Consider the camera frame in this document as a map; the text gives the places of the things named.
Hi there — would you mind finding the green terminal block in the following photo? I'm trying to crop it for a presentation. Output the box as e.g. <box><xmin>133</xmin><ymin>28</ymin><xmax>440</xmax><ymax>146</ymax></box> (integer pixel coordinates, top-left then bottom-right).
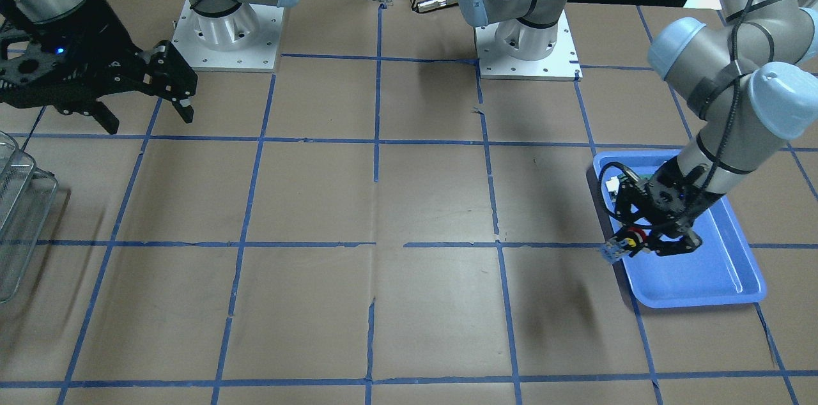
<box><xmin>605</xmin><ymin>172</ymin><xmax>651</xmax><ymax>203</ymax></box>

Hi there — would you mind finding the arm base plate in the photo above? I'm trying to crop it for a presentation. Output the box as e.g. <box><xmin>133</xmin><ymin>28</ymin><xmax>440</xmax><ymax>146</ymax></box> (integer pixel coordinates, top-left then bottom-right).
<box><xmin>474</xmin><ymin>10</ymin><xmax>583</xmax><ymax>81</ymax></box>
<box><xmin>171</xmin><ymin>1</ymin><xmax>286</xmax><ymax>73</ymax></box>

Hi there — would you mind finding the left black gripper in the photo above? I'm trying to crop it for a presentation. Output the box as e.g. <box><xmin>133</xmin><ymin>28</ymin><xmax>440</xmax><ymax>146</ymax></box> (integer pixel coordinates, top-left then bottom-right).
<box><xmin>613</xmin><ymin>157</ymin><xmax>712</xmax><ymax>257</ymax></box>

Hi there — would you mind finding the wire mesh shelf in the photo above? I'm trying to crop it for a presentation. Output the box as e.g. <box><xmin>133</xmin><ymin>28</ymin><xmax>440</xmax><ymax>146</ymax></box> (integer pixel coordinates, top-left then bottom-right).
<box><xmin>1</xmin><ymin>132</ymin><xmax>59</xmax><ymax>304</ymax></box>

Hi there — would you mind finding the silver cable connector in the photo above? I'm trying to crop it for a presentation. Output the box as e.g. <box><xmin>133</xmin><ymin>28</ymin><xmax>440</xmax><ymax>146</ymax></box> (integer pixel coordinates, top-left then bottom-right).
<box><xmin>411</xmin><ymin>0</ymin><xmax>459</xmax><ymax>14</ymax></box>

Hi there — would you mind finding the black braided cable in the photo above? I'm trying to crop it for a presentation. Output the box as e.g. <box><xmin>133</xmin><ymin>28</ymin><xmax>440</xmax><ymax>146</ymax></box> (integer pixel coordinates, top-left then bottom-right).
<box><xmin>598</xmin><ymin>0</ymin><xmax>777</xmax><ymax>233</ymax></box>

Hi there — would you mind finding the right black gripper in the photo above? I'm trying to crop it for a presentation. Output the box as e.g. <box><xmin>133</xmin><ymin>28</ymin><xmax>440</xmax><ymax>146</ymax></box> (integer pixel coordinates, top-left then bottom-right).
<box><xmin>2</xmin><ymin>0</ymin><xmax>198</xmax><ymax>135</ymax></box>

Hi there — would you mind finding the red emergency stop button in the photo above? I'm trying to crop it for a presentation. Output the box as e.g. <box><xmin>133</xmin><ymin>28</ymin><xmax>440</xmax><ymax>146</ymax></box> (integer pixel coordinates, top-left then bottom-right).
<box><xmin>599</xmin><ymin>225</ymin><xmax>648</xmax><ymax>263</ymax></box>

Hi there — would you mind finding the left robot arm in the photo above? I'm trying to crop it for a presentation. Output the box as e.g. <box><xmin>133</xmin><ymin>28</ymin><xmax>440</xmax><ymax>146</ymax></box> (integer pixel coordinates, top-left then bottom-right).
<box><xmin>458</xmin><ymin>0</ymin><xmax>816</xmax><ymax>263</ymax></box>

